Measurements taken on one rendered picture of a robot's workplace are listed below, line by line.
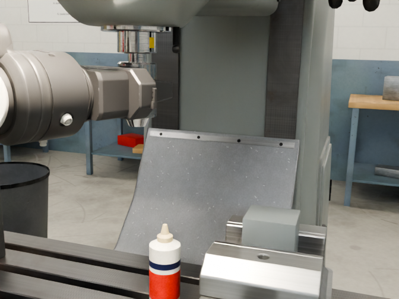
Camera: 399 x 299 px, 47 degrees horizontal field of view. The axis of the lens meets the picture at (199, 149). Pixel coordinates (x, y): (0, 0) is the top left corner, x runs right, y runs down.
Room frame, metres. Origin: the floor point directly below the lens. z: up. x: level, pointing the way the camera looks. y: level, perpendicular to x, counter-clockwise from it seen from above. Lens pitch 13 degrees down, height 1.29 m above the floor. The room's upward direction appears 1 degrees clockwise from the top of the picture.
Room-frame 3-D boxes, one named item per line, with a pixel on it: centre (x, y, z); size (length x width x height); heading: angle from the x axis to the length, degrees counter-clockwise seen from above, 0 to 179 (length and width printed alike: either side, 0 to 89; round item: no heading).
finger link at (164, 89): (0.55, 0.05, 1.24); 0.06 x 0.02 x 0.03; 143
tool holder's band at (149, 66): (0.57, 0.08, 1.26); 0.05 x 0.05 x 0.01
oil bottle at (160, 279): (0.55, 0.04, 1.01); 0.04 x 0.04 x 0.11
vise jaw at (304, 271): (0.46, -0.07, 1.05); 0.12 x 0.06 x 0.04; 73
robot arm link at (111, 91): (0.49, 0.13, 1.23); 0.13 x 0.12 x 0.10; 53
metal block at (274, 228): (0.51, -0.09, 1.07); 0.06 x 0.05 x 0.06; 73
